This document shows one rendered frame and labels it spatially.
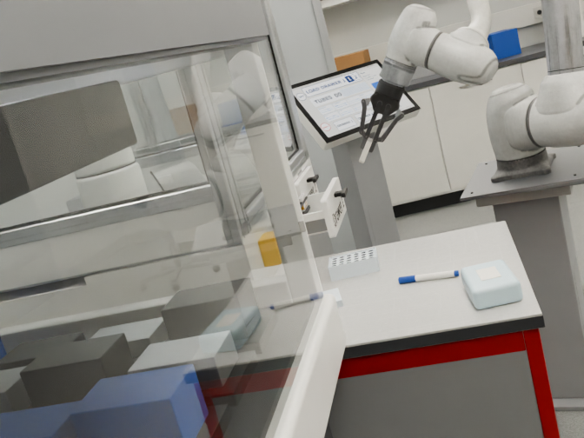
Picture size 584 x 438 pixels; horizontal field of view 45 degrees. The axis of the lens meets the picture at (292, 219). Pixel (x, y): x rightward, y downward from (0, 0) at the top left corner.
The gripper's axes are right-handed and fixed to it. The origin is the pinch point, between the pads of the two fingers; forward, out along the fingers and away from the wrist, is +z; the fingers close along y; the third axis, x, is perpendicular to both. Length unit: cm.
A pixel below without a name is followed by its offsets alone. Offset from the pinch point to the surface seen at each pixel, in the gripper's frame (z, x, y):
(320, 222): 20.7, 13.0, 4.6
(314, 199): 22.4, -11.3, 9.0
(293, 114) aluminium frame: 7, -48, 27
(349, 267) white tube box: 22.1, 33.1, -6.3
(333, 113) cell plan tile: 8, -82, 16
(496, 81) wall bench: -14, -299, -70
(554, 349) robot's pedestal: 43, -21, -81
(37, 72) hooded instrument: -29, 153, 26
